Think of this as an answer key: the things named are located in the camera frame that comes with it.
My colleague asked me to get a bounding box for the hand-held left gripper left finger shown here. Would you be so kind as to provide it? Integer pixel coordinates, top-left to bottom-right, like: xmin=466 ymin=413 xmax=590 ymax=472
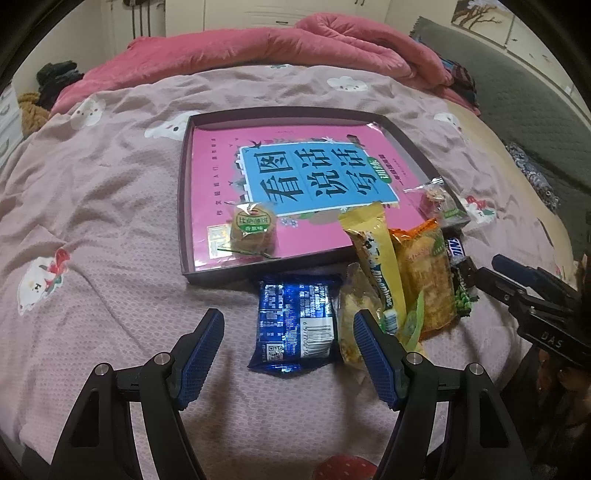
xmin=50 ymin=308 xmax=226 ymax=480

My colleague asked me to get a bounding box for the blue snack packet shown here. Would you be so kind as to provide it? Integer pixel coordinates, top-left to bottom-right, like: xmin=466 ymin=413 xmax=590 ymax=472
xmin=248 ymin=274 xmax=343 ymax=377

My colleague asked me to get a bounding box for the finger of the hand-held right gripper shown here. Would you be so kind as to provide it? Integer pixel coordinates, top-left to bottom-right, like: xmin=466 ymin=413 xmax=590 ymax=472
xmin=462 ymin=261 xmax=546 ymax=317
xmin=492 ymin=254 xmax=578 ymax=301

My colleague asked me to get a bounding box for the black green pea packet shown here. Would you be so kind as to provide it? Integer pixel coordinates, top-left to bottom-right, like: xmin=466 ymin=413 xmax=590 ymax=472
xmin=450 ymin=277 xmax=481 ymax=317

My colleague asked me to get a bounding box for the long yellow snack packet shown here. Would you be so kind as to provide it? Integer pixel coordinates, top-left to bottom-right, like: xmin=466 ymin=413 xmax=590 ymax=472
xmin=338 ymin=202 xmax=408 ymax=335

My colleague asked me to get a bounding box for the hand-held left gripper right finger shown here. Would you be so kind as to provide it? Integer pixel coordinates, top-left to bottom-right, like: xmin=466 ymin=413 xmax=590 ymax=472
xmin=353 ymin=308 xmax=525 ymax=480

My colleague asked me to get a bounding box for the pink quilt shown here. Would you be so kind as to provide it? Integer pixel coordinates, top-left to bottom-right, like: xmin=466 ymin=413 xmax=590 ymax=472
xmin=50 ymin=13 xmax=476 ymax=116

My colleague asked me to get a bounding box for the orange cracker packet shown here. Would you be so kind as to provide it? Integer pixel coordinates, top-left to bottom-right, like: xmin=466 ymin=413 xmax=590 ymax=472
xmin=390 ymin=218 xmax=458 ymax=340

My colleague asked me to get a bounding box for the round pastry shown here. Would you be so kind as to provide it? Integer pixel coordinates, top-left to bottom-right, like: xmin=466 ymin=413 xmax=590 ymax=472
xmin=229 ymin=202 xmax=280 ymax=259

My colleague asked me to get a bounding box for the white drawer cabinet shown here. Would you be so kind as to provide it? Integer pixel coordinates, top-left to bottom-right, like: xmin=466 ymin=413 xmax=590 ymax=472
xmin=0 ymin=88 xmax=21 ymax=167

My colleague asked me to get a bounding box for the dark purple cardboard tray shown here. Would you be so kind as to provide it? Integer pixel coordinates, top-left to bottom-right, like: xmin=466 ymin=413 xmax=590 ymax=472
xmin=177 ymin=107 xmax=472 ymax=284

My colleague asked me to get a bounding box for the grey padded headboard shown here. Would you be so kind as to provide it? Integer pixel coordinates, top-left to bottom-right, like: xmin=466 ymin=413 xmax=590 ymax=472
xmin=409 ymin=16 xmax=591 ymax=259

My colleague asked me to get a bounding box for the pink book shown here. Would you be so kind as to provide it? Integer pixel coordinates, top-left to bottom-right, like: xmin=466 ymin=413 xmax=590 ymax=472
xmin=190 ymin=124 xmax=435 ymax=271

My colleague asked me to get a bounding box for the printed pink bed sheet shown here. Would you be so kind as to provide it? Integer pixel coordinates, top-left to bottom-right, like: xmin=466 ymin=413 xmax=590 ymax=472
xmin=0 ymin=65 xmax=578 ymax=480

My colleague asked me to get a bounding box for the wall picture with tree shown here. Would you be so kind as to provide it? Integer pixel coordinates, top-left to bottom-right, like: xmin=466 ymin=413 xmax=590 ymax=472
xmin=450 ymin=0 xmax=518 ymax=47

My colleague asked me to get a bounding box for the small red snack packet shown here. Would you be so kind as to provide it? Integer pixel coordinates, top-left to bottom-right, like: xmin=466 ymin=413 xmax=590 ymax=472
xmin=418 ymin=180 xmax=451 ymax=220

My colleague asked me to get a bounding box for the blue patterned cloth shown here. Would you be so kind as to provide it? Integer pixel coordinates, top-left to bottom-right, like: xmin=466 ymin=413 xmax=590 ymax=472
xmin=505 ymin=142 xmax=560 ymax=210

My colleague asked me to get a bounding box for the small clear candy packet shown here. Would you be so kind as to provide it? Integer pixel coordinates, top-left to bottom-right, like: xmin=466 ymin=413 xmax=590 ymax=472
xmin=441 ymin=203 xmax=472 ymax=229

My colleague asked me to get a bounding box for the brown plush toy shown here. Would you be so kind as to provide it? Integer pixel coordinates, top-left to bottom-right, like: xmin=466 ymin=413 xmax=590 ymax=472
xmin=17 ymin=92 xmax=52 ymax=136

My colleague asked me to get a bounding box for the brown chocolate bar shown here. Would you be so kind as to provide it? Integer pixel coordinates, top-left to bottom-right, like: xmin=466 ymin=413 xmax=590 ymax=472
xmin=443 ymin=236 xmax=478 ymax=287

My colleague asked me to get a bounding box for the striped clothes pile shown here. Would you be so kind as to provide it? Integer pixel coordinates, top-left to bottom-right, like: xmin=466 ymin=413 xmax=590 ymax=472
xmin=438 ymin=55 xmax=481 ymax=112

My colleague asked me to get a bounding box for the green translucent pastry packet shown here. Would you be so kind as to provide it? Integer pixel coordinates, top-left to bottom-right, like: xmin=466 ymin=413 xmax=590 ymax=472
xmin=335 ymin=263 xmax=426 ymax=370

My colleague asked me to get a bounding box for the dark clothes pile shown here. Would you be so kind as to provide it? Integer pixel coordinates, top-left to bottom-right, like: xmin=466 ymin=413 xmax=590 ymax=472
xmin=36 ymin=60 xmax=84 ymax=109

